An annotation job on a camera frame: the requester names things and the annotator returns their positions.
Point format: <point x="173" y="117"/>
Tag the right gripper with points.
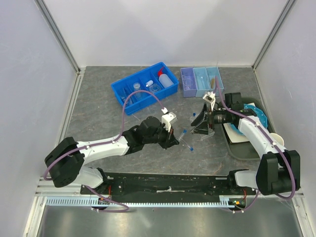
<point x="202" y="128"/>

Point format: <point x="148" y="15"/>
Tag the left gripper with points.
<point x="173" y="140"/>

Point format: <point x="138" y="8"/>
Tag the small glass beaker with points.
<point x="188" y="83"/>

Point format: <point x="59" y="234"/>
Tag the red cap wash bottle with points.
<point x="164" y="79"/>

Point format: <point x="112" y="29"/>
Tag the glass flask white stopper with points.
<point x="152" y="87"/>

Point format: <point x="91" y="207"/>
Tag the clear glass jar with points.
<point x="137" y="87"/>

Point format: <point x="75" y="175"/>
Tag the blue safety goggles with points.
<point x="125" y="92"/>

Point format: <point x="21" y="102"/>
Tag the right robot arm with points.
<point x="279" y="168"/>

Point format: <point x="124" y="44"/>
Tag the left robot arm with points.
<point x="68" y="162"/>

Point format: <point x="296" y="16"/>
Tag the clear well plate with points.
<point x="208" y="135"/>

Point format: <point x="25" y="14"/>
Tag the purple small tray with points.
<point x="184" y="73"/>

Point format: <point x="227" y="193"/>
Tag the light blue middle tray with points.
<point x="201" y="90"/>

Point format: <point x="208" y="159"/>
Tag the light blue tray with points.
<point x="201" y="90"/>
<point x="220" y="87"/>

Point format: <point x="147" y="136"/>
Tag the light blue right tray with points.
<point x="220" y="87"/>

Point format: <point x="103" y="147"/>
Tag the dark green tray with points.
<point x="245" y="151"/>

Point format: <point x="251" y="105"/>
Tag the blue dotted plate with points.
<point x="260" y="114"/>

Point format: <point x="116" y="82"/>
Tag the blue divided plastic bin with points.
<point x="142" y="76"/>

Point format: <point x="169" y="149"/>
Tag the pink mug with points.
<point x="277" y="139"/>

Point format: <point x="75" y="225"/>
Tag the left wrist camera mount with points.
<point x="168" y="118"/>

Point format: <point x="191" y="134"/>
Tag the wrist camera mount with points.
<point x="210" y="98"/>
<point x="168" y="118"/>

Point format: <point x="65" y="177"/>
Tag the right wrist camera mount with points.
<point x="210" y="98"/>

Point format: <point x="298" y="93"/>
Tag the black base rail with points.
<point x="163" y="188"/>

